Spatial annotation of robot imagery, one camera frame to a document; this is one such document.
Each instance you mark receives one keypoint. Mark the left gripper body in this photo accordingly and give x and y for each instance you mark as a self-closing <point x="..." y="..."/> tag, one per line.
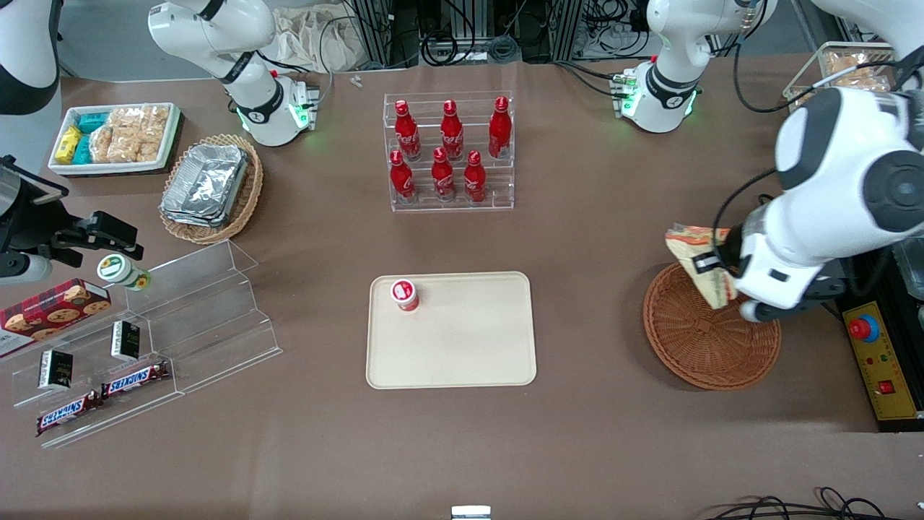
<point x="730" y="249"/>

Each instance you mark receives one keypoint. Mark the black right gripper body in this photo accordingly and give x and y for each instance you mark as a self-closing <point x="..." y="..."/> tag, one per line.
<point x="29" y="225"/>

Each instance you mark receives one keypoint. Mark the triangle sandwich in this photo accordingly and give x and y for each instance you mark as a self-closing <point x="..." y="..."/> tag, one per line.
<point x="715" y="292"/>

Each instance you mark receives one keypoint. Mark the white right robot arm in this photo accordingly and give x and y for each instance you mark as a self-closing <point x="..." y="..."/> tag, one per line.
<point x="253" y="108"/>

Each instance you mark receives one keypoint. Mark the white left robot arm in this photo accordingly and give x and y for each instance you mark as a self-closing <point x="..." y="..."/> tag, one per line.
<point x="830" y="159"/>

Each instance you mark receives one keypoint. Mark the brown round wicker basket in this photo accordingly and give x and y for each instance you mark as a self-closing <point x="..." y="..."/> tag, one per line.
<point x="707" y="347"/>

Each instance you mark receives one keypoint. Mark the light wicker basket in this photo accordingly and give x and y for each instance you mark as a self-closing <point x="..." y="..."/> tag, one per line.
<point x="249" y="195"/>

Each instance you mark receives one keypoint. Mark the beige plastic tray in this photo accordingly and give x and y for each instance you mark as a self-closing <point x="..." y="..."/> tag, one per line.
<point x="462" y="339"/>

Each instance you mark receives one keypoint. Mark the green sunflower capped bottle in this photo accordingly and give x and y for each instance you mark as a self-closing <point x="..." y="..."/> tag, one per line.
<point x="119" y="269"/>

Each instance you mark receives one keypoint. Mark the red tartan cookie box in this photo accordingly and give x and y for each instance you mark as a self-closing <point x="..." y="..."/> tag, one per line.
<point x="50" y="318"/>

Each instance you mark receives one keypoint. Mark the white snack bin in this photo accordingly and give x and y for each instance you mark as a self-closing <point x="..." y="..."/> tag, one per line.
<point x="108" y="169"/>

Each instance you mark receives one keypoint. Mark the clear bag puffed snack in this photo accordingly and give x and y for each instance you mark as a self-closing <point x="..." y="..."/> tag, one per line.
<point x="124" y="119"/>
<point x="155" y="119"/>
<point x="141" y="149"/>
<point x="105" y="146"/>

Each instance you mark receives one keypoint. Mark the teal snack packet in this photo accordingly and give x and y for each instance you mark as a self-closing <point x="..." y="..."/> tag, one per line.
<point x="92" y="123"/>
<point x="83" y="150"/>

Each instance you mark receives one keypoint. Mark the yellow snack packet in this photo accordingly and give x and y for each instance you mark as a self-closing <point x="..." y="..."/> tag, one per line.
<point x="68" y="144"/>

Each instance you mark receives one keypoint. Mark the red emergency stop button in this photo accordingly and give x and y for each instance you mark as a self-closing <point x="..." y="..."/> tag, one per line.
<point x="863" y="328"/>

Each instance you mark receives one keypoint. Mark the small black box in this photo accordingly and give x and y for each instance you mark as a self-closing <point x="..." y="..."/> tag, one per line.
<point x="55" y="370"/>
<point x="125" y="341"/>

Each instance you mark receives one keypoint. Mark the silver foil packets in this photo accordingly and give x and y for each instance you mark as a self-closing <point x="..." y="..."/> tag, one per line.
<point x="206" y="184"/>

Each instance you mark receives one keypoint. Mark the clear acrylic stepped display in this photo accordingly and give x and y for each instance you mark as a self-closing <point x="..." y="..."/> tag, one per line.
<point x="94" y="412"/>
<point x="216" y="325"/>

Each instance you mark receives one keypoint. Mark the black control box yellow panel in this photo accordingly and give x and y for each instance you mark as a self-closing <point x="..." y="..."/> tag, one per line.
<point x="899" y="347"/>

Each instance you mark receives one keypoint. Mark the grey metal block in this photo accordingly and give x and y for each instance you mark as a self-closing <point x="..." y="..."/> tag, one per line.
<point x="911" y="271"/>

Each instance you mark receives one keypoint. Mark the Snickers bar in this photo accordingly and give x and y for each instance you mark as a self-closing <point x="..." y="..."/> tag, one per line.
<point x="68" y="413"/>
<point x="136" y="379"/>

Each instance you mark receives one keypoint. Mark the clear container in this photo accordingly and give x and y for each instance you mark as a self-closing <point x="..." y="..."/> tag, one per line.
<point x="808" y="72"/>

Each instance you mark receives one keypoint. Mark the clear acrylic bottle rack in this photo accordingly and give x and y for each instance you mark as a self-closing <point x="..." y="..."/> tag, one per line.
<point x="498" y="188"/>

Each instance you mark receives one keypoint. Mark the orange snack bag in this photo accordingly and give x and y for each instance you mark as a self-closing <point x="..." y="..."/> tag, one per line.
<point x="855" y="68"/>

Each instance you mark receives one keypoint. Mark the red cola bottle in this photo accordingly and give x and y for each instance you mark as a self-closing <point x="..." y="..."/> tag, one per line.
<point x="499" y="130"/>
<point x="407" y="133"/>
<point x="443" y="175"/>
<point x="474" y="180"/>
<point x="452" y="133"/>
<point x="401" y="177"/>

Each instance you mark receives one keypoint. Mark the white cloth bag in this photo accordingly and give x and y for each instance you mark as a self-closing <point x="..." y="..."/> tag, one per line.
<point x="310" y="36"/>

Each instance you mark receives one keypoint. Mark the red capped white bottle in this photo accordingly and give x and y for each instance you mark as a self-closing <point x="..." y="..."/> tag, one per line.
<point x="406" y="295"/>

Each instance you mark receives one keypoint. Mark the white box edge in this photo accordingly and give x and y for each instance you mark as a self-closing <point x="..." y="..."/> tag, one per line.
<point x="471" y="513"/>

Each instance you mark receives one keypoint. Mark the aluminium frame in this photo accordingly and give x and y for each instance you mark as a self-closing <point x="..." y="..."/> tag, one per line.
<point x="379" y="29"/>

